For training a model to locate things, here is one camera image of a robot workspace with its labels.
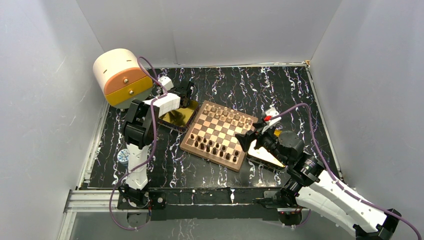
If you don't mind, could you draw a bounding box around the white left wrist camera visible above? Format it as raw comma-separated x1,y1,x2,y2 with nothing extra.
158,75,174,91

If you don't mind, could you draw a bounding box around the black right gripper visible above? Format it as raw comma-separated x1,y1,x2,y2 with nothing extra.
234,121,290,166

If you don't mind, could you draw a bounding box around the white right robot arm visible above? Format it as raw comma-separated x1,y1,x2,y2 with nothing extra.
235,129,399,240

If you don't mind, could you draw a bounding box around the round cream drawer cabinet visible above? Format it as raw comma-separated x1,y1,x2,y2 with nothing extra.
92,48,153,110

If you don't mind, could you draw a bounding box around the small white blue bottle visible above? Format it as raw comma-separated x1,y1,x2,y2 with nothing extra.
116,148,130,166

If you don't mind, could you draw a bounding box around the wooden chess board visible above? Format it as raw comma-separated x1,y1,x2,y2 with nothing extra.
180,101,258,172

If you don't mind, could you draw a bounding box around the gold tin lid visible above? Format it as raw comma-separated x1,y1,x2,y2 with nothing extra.
246,135,286,171

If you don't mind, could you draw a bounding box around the gold tin box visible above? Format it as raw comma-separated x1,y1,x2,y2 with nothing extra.
158,100,200,134

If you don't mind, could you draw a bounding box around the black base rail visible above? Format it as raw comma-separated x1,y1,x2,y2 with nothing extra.
117,187,309,225

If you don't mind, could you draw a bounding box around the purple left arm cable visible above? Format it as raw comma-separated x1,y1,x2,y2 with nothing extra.
109,56,168,232

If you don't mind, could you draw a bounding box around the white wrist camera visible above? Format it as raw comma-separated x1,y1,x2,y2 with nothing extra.
261,107,281,133
158,75,174,91

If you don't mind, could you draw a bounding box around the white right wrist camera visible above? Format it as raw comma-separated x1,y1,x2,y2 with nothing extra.
261,107,281,133

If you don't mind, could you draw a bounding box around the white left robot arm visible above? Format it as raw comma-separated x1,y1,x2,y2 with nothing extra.
122,77,196,208

